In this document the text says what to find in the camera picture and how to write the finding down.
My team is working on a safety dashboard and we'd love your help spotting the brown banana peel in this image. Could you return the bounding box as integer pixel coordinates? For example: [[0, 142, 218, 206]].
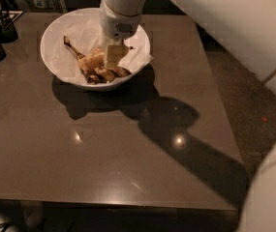
[[63, 36, 131, 85]]

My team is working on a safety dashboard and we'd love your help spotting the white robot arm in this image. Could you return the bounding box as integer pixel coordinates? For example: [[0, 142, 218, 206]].
[[100, 0, 276, 232]]

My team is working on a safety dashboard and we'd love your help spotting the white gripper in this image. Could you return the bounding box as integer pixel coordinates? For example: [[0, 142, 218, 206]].
[[100, 0, 141, 69]]

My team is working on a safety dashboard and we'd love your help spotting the black wire utensil holder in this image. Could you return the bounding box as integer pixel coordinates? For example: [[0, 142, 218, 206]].
[[0, 0, 18, 44]]

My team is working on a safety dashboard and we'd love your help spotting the white object under table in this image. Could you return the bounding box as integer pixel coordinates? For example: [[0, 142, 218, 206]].
[[0, 200, 44, 232]]

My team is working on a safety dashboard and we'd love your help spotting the white ceramic bowl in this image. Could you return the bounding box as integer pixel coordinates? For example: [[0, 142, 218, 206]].
[[40, 7, 152, 92]]

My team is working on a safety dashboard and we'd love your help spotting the white paper liner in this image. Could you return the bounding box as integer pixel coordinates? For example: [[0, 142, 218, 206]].
[[47, 7, 155, 86]]

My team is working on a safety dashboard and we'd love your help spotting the yellow spotted banana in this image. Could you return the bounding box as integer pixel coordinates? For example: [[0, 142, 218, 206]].
[[77, 47, 105, 73]]

